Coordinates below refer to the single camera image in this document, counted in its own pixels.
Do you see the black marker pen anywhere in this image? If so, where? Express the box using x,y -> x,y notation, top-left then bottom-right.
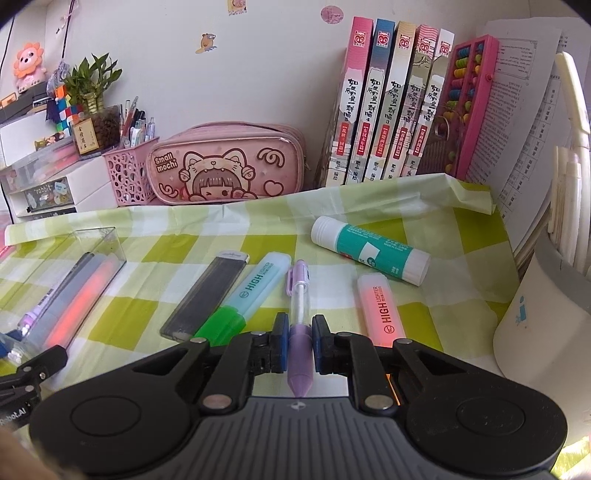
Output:
51,251 -> 95,296

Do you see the white green glue stick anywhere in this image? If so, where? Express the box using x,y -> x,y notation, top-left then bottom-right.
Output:
310,215 -> 431,287

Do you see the pink cartoon pencil case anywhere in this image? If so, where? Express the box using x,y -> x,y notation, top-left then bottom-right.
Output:
145,122 -> 308,205

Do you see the purple glitter top pen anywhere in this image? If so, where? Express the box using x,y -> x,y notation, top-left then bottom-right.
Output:
17,281 -> 61,335

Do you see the dark pencil lead case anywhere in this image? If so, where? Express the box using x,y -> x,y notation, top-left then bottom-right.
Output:
159,250 -> 250,342

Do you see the bundle of white pens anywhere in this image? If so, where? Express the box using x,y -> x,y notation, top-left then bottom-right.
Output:
547,52 -> 591,273

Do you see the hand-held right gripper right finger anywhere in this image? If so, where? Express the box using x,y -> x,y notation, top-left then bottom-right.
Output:
311,315 -> 467,414

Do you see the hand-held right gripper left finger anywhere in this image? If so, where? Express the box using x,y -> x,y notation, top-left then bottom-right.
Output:
134,313 -> 291,412

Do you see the green highlighter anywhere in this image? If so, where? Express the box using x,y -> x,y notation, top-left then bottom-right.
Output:
194,251 -> 293,344

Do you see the clear plastic bookend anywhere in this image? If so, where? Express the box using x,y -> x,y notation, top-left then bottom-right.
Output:
418,115 -> 462,176

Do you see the pink lion toy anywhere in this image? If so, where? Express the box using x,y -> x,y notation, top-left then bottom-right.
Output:
11,41 -> 49,93

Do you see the orange highlighter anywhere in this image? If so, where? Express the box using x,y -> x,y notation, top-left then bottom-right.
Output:
357,272 -> 409,403

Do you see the bunch of pens in basket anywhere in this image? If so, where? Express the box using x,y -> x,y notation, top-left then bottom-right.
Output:
119,96 -> 158,148

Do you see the striped spine book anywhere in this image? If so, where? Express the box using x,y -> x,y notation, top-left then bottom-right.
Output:
387,24 -> 439,178

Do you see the green checked tablecloth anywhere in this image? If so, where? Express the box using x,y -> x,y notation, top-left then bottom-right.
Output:
0,173 -> 591,480

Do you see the blue pen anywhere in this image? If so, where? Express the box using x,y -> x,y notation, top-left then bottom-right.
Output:
28,258 -> 107,342

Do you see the stack of printed papers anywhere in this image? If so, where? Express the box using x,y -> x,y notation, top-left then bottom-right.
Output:
464,17 -> 591,273

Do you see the clear plastic box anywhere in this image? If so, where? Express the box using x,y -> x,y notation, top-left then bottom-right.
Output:
0,226 -> 127,365

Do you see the pink spine book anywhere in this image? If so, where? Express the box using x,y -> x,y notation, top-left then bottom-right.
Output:
318,17 -> 376,188

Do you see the cream spine book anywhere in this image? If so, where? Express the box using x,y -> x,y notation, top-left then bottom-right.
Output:
365,21 -> 419,181

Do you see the glass vase with label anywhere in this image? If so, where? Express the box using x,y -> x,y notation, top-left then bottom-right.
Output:
73,105 -> 123,155

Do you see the pink perforated pen basket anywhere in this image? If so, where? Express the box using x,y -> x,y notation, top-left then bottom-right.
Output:
102,136 -> 160,208

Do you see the grey spine book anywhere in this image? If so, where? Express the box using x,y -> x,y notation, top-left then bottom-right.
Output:
402,28 -> 455,176

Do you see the purple mechanical pencil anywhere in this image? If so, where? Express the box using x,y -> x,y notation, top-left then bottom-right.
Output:
286,259 -> 315,398

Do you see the pink abacus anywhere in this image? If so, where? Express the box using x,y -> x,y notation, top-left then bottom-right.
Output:
431,34 -> 500,181

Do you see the white desktop drawer organizer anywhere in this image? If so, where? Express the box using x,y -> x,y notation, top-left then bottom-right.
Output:
0,143 -> 121,220

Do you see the pink pen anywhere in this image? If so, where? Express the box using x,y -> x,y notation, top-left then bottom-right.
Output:
46,258 -> 121,347

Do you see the lucky bamboo plant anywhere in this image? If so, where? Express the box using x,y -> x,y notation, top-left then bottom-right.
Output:
62,53 -> 123,112

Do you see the white grey pen holder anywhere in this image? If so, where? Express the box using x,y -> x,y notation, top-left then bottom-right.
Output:
492,233 -> 591,404

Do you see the colourful puzzle cube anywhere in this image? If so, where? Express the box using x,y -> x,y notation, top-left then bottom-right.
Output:
46,83 -> 88,134

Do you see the white storage box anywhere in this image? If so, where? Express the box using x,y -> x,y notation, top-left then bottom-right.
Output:
0,111 -> 61,167

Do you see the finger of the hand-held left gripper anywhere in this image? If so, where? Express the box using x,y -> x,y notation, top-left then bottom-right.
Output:
0,344 -> 69,403

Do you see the purple hanging charm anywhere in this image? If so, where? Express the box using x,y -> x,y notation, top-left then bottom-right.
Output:
46,60 -> 70,93

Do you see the black case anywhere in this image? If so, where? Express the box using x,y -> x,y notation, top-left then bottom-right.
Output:
0,85 -> 51,123

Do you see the blue spine book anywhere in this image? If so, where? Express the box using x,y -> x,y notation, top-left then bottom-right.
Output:
346,18 -> 396,183

